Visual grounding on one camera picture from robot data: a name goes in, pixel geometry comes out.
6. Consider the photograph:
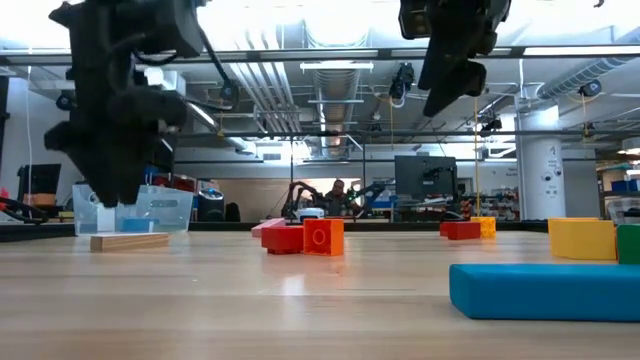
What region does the black curved cable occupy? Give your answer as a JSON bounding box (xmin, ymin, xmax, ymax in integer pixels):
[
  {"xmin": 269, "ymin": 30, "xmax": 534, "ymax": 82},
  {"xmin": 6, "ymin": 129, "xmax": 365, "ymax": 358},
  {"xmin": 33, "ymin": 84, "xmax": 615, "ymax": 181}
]
[{"xmin": 0, "ymin": 195, "xmax": 52, "ymax": 225}]

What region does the green wooden block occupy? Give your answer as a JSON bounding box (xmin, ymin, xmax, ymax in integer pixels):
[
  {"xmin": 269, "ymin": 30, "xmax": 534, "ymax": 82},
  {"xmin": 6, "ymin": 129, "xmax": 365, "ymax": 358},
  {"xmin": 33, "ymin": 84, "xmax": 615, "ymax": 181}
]
[{"xmin": 616, "ymin": 223, "xmax": 640, "ymax": 267}]

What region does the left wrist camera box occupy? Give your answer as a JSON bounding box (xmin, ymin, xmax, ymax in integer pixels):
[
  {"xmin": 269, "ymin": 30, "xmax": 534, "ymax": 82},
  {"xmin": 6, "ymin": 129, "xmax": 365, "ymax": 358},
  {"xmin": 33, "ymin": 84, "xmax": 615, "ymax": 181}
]
[{"xmin": 149, "ymin": 0, "xmax": 206, "ymax": 59}]

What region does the black shelf cabinet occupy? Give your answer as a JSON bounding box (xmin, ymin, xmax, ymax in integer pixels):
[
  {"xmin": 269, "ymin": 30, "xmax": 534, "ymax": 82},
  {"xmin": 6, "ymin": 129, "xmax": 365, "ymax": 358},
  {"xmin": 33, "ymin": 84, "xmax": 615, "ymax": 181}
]
[{"xmin": 157, "ymin": 137, "xmax": 176, "ymax": 187}]

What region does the distant black horizontal rail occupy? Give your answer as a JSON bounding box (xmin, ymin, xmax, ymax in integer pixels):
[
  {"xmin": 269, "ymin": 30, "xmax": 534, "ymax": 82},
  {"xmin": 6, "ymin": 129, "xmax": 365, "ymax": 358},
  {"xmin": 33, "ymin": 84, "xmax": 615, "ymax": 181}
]
[{"xmin": 169, "ymin": 128, "xmax": 640, "ymax": 140}]

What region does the yellow hanging cord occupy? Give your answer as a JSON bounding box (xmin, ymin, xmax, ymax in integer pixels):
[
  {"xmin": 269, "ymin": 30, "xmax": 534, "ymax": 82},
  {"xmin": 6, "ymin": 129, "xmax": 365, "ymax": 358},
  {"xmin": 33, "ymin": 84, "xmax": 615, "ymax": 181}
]
[{"xmin": 471, "ymin": 94, "xmax": 481, "ymax": 217}]

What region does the person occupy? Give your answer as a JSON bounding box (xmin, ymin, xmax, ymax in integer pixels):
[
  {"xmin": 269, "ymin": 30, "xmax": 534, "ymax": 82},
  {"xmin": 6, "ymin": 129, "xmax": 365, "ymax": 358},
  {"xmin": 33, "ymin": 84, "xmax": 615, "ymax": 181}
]
[{"xmin": 323, "ymin": 178, "xmax": 360, "ymax": 217}]

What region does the black ceiling-hung device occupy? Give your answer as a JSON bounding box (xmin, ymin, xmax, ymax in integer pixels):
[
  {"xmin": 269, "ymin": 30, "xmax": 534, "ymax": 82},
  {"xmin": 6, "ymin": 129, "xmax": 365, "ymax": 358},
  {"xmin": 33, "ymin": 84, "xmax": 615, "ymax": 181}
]
[{"xmin": 388, "ymin": 61, "xmax": 417, "ymax": 109}]

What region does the black table frame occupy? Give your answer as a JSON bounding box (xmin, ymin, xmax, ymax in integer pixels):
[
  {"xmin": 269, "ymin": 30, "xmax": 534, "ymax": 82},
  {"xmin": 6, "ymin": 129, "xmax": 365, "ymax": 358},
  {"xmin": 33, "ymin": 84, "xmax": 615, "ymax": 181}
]
[{"xmin": 0, "ymin": 219, "xmax": 640, "ymax": 244}]

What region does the white rectangular label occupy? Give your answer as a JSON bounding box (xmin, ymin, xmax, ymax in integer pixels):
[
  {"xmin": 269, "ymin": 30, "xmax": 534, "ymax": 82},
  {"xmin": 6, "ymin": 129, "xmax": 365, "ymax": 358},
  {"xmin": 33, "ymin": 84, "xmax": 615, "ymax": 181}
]
[{"xmin": 96, "ymin": 205, "xmax": 116, "ymax": 234}]

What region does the black crossbar with light strips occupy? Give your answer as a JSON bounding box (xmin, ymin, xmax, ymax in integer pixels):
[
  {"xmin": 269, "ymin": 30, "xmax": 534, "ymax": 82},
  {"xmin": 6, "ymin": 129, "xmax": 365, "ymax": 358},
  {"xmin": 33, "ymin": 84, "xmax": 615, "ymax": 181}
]
[{"xmin": 0, "ymin": 44, "xmax": 640, "ymax": 67}]

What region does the blue storage bin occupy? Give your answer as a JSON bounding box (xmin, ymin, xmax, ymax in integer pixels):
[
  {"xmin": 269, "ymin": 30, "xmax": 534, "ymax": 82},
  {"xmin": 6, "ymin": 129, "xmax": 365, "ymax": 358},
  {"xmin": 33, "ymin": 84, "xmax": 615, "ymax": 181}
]
[{"xmin": 609, "ymin": 178, "xmax": 640, "ymax": 194}]

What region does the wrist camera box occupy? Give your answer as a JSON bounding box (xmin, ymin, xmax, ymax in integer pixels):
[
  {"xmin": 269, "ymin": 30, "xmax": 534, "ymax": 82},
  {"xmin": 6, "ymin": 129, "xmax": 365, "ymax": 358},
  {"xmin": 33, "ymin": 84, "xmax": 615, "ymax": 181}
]
[
  {"xmin": 149, "ymin": 0, "xmax": 206, "ymax": 59},
  {"xmin": 398, "ymin": 0, "xmax": 432, "ymax": 41}
]

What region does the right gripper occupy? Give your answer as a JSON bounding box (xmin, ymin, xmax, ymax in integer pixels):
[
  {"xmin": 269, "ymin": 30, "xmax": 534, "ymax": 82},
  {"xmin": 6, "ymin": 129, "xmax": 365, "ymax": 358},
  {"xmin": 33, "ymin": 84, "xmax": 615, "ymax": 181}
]
[{"xmin": 417, "ymin": 0, "xmax": 512, "ymax": 118}]

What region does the pink long wooden block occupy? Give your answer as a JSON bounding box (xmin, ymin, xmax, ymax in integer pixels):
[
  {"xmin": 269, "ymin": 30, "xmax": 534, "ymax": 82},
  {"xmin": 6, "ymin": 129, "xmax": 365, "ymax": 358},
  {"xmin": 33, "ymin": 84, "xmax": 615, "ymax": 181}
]
[{"xmin": 250, "ymin": 217, "xmax": 287, "ymax": 239}]

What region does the black rectangular panel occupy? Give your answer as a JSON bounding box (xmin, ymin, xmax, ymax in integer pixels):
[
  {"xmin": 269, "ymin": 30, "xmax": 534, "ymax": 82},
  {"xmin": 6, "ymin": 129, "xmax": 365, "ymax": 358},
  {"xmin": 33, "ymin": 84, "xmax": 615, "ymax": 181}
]
[{"xmin": 16, "ymin": 163, "xmax": 63, "ymax": 207}]

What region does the white box device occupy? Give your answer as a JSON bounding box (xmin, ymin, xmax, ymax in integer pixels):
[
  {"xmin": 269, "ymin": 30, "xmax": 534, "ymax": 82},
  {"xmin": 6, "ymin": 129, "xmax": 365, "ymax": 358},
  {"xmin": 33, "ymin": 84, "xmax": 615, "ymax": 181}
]
[{"xmin": 296, "ymin": 207, "xmax": 326, "ymax": 224}]

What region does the dark monitor screen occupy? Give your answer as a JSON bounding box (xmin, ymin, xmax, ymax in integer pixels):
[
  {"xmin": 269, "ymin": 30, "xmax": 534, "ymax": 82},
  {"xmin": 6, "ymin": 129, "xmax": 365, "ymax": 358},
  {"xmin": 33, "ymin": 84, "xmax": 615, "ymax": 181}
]
[{"xmin": 394, "ymin": 155, "xmax": 458, "ymax": 197}]

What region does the long ceiling light fixture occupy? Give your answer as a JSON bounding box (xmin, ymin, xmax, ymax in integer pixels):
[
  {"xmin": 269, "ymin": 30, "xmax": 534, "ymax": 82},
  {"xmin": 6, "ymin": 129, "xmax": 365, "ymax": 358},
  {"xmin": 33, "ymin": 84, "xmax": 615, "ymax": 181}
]
[{"xmin": 299, "ymin": 60, "xmax": 375, "ymax": 72}]

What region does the black cylindrical air purifier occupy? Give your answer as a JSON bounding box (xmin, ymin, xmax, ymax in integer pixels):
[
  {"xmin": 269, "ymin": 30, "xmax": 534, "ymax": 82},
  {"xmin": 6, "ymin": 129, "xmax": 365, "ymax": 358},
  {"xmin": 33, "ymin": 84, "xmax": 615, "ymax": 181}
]
[{"xmin": 196, "ymin": 187, "xmax": 227, "ymax": 223}]

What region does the clear plastic bin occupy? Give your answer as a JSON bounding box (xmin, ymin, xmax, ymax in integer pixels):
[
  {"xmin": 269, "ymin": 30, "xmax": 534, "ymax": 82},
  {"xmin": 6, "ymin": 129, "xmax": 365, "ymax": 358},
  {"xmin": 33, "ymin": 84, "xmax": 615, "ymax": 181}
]
[{"xmin": 71, "ymin": 184, "xmax": 195, "ymax": 236}]

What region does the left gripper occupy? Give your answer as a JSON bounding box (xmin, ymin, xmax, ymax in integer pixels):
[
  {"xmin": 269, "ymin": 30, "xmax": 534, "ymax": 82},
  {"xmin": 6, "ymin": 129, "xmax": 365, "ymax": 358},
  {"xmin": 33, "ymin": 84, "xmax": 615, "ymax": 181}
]
[{"xmin": 43, "ymin": 0, "xmax": 189, "ymax": 208}]

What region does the natural wood long block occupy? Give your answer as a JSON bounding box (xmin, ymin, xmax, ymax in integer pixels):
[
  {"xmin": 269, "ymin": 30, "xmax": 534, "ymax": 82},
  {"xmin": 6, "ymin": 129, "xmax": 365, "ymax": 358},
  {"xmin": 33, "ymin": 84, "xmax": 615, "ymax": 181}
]
[{"xmin": 89, "ymin": 232, "xmax": 170, "ymax": 253}]

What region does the parts shelf with bins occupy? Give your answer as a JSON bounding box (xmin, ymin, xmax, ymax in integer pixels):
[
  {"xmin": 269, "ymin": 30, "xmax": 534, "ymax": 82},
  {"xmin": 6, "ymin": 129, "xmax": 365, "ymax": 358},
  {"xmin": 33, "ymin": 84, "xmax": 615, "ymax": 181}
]
[{"xmin": 458, "ymin": 186, "xmax": 521, "ymax": 223}]

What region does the silver ceiling air duct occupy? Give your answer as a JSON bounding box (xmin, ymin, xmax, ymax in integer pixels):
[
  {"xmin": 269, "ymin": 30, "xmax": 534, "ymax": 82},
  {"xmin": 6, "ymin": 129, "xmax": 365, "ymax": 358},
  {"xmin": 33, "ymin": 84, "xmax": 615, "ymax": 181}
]
[{"xmin": 303, "ymin": 0, "xmax": 372, "ymax": 157}]

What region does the blue-lens ceiling camera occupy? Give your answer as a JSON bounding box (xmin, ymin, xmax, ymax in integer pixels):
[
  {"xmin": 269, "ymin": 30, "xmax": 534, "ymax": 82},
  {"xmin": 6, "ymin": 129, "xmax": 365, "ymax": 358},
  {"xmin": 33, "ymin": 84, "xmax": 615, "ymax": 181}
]
[
  {"xmin": 578, "ymin": 78, "xmax": 604, "ymax": 99},
  {"xmin": 54, "ymin": 89, "xmax": 74, "ymax": 113},
  {"xmin": 219, "ymin": 78, "xmax": 241, "ymax": 103}
]

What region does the white column with printed marks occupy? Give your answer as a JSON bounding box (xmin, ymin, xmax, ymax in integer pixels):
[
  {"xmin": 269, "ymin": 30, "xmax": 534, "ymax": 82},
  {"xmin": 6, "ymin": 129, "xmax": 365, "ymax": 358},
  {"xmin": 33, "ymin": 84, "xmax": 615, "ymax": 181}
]
[{"xmin": 516, "ymin": 105, "xmax": 568, "ymax": 222}]

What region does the yellow toy brick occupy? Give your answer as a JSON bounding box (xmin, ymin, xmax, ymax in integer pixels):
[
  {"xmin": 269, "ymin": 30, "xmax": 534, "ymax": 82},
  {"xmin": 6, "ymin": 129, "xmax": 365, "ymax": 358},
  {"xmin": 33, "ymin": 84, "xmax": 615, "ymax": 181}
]
[{"xmin": 469, "ymin": 216, "xmax": 498, "ymax": 240}]

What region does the large yellow wooden block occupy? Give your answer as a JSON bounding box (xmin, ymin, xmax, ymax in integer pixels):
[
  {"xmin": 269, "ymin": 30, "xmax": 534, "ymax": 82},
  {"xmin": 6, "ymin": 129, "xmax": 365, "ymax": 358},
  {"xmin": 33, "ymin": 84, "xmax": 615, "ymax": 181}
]
[{"xmin": 547, "ymin": 217, "xmax": 618, "ymax": 262}]

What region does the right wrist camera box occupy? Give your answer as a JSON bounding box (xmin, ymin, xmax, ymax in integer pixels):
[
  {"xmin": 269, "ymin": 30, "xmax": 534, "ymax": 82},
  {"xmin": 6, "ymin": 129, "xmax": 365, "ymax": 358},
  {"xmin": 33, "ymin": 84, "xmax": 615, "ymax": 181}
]
[{"xmin": 398, "ymin": 0, "xmax": 432, "ymax": 41}]

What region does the red toy brick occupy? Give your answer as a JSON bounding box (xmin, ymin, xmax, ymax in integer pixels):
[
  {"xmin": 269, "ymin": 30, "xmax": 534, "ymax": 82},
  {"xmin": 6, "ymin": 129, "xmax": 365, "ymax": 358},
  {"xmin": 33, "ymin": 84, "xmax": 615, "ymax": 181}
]
[
  {"xmin": 439, "ymin": 221, "xmax": 482, "ymax": 242},
  {"xmin": 260, "ymin": 225, "xmax": 305, "ymax": 256}
]

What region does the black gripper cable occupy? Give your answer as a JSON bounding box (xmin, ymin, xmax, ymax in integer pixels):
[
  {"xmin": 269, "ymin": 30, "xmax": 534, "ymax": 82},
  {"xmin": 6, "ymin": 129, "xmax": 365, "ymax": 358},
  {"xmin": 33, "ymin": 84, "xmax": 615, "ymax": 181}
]
[{"xmin": 197, "ymin": 27, "xmax": 240, "ymax": 109}]

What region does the orange toy brick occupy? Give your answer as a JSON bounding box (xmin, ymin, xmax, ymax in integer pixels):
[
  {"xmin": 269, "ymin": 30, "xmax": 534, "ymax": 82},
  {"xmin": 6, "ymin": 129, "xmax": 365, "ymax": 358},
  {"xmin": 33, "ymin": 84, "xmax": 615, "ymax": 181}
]
[{"xmin": 303, "ymin": 218, "xmax": 346, "ymax": 258}]

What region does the silver ribbed air duct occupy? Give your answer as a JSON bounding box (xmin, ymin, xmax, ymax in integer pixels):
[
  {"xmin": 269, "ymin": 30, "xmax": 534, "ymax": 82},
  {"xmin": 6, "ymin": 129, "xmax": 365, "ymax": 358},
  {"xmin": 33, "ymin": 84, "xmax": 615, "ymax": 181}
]
[{"xmin": 536, "ymin": 53, "xmax": 640, "ymax": 101}]

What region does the white rectangular ventilation duct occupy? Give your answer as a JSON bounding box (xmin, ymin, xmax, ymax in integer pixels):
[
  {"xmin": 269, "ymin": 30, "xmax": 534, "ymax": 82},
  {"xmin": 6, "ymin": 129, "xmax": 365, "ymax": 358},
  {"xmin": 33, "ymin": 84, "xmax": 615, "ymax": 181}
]
[{"xmin": 143, "ymin": 66, "xmax": 221, "ymax": 132}]

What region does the long blue wooden block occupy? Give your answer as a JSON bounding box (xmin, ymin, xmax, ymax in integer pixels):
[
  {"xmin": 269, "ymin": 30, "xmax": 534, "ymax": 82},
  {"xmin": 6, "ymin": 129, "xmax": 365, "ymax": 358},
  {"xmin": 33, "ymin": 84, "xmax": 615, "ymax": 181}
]
[{"xmin": 448, "ymin": 263, "xmax": 640, "ymax": 323}]

